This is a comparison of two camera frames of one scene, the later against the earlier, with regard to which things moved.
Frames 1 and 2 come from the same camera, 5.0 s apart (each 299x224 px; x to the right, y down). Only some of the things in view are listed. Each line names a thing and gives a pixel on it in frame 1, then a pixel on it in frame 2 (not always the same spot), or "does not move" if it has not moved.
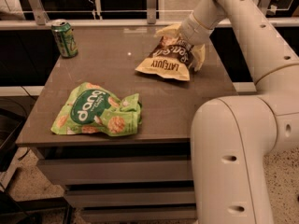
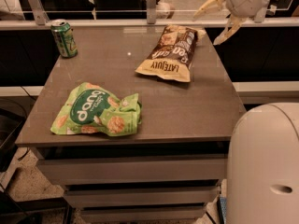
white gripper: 191,32 → 243,0
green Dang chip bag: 93,108 does not move
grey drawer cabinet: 140,177 does not move
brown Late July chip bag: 171,58 does not move
